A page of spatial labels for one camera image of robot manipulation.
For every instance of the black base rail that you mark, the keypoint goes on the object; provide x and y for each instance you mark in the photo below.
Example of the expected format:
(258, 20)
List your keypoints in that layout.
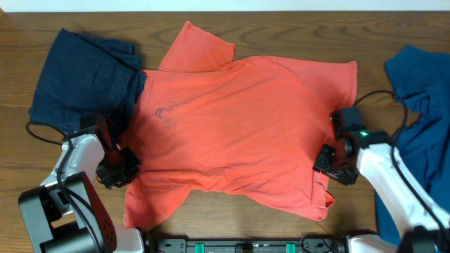
(312, 244)

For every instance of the folded dark navy garment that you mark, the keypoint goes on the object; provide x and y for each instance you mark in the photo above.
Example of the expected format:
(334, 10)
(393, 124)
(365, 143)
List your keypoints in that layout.
(84, 75)

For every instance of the blue garment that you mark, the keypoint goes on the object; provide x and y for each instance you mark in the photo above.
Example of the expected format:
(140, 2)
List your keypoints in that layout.
(421, 78)

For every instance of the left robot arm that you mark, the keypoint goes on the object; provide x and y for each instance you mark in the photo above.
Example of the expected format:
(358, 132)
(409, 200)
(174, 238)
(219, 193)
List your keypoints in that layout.
(64, 213)

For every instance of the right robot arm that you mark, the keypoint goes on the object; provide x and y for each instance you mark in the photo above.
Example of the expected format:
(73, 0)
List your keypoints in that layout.
(422, 224)

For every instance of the coral red t-shirt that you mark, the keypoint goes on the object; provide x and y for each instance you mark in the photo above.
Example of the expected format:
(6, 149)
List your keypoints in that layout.
(253, 127)

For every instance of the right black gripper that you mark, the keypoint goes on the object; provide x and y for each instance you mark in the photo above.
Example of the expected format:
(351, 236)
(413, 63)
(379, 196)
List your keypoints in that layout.
(320, 164)

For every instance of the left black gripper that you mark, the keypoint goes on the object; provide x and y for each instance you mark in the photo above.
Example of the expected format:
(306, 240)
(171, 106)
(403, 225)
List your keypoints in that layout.
(133, 168)

